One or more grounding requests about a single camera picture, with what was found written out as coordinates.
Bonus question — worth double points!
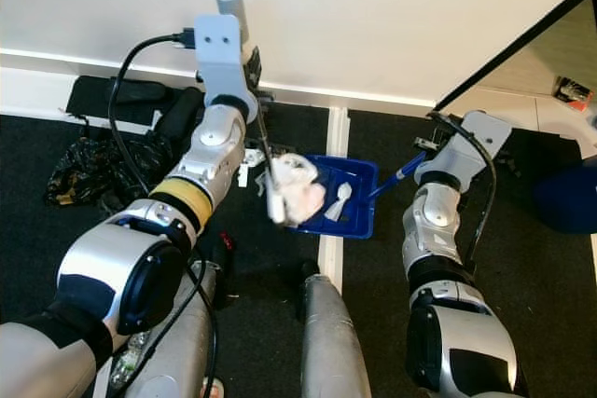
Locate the blue plastic dustpan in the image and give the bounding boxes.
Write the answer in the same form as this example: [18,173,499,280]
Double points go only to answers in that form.
[298,151,430,240]

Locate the black shoe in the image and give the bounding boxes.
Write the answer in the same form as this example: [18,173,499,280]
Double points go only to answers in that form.
[154,86,206,143]

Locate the white plastic spoon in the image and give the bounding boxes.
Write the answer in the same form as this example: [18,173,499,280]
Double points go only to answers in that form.
[325,184,354,222]

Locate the flat black slipper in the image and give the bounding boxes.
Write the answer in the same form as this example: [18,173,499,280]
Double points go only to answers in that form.
[107,81,169,105]

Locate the dark blue round bin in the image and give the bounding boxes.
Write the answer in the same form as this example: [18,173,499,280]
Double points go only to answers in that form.
[532,163,597,234]

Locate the small black red packet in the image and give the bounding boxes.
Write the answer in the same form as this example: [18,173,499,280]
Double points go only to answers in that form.
[553,75,595,108]

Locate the tan door with black edge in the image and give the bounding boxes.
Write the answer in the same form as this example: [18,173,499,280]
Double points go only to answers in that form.
[434,0,597,110]

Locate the black door mat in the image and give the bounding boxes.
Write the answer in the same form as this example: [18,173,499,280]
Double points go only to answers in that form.
[67,75,327,138]

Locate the black plastic bag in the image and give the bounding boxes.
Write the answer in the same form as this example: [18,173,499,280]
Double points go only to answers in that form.
[45,132,160,208]

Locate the silver right robot leg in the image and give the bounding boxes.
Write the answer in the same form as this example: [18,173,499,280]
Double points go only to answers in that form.
[298,261,374,398]

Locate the silver robot leg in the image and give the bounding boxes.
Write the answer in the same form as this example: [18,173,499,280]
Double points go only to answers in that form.
[298,261,374,398]
[98,258,220,398]

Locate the silver left robot leg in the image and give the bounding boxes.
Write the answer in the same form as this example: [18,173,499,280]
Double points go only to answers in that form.
[98,258,220,398]

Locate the clear plastic bottle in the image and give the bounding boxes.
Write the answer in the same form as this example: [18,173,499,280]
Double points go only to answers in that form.
[109,331,153,390]

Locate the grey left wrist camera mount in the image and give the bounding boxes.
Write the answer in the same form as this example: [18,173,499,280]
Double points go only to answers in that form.
[193,14,257,101]

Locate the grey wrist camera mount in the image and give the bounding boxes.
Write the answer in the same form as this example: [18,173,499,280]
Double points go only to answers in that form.
[423,111,514,185]
[193,14,257,101]

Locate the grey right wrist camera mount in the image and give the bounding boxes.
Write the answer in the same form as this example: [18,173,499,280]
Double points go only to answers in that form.
[423,111,514,185]

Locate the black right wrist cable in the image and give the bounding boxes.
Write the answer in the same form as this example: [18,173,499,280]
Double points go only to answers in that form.
[429,114,497,268]

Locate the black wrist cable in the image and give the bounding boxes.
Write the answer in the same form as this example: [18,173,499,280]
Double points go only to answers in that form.
[429,114,497,268]
[107,30,197,203]

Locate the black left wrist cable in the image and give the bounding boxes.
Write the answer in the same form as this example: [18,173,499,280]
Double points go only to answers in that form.
[107,30,197,203]

